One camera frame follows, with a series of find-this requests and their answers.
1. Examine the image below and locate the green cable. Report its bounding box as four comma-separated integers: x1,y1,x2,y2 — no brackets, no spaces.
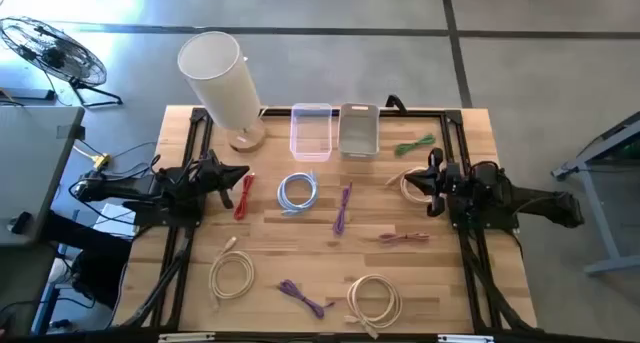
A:
394,133,437,158

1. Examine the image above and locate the black floor fan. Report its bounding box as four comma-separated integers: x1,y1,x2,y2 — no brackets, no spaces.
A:
0,16,124,108

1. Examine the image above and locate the small black device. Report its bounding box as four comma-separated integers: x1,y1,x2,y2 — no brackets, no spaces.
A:
8,211,34,235

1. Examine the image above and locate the white metal bracket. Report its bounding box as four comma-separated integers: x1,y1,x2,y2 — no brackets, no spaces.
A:
437,334,495,343
158,332,216,343

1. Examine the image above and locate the grey metal table frame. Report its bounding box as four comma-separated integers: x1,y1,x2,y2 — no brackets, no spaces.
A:
551,110,640,277

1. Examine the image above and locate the grey plastic bin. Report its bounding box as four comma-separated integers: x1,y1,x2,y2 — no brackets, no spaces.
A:
337,102,381,160

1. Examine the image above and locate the purple cable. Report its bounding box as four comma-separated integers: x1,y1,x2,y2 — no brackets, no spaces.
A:
332,181,354,236
277,278,336,320

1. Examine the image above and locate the black aluminium table frame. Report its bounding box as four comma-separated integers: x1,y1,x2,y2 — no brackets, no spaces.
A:
119,106,539,334

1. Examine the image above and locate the black clamp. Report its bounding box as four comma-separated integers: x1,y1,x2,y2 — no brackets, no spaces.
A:
384,93,409,115

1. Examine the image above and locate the clear plastic bin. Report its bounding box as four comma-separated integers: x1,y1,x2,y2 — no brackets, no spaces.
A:
289,102,334,163

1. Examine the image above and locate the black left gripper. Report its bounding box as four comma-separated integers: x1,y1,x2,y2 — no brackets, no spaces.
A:
198,149,251,210

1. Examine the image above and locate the white paper sheet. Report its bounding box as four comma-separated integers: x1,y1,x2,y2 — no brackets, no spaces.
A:
93,202,137,238

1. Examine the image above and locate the white cylinder shade table lamp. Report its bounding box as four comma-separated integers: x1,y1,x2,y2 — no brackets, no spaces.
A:
176,30,268,154

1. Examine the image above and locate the light blue cable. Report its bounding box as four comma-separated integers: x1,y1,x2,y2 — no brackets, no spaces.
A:
276,170,320,217

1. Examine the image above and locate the beige cable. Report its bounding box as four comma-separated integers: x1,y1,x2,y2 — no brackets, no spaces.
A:
343,273,404,340
384,165,434,204
208,235,256,309

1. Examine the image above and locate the grey side table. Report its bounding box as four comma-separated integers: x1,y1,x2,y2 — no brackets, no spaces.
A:
0,105,86,248

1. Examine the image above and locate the red cable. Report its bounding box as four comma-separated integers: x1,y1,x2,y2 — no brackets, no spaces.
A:
233,172,256,221

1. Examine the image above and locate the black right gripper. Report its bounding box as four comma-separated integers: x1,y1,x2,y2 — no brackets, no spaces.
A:
403,147,464,218

